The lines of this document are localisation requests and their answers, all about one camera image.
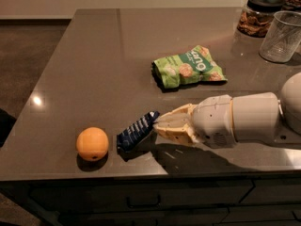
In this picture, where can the dark cabinet drawer front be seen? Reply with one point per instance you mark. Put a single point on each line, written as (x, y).
(114, 198)

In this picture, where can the green snack bag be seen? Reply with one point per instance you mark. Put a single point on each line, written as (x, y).
(191, 67)

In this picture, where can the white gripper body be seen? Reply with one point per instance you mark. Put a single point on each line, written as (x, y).
(213, 121)

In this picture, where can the black drawer handle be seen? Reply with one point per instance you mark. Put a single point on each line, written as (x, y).
(140, 202)

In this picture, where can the blue rxbar blueberry bar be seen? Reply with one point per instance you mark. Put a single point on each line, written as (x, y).
(136, 132)

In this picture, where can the glass jar with black lid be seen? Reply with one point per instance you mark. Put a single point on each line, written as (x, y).
(257, 15)

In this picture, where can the orange fruit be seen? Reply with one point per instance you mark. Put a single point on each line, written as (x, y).
(92, 144)

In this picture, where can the clear plastic cup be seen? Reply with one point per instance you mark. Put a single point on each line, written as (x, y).
(283, 37)

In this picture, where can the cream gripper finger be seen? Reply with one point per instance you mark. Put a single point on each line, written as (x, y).
(177, 117)
(185, 135)

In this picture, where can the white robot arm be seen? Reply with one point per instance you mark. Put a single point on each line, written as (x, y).
(267, 118)

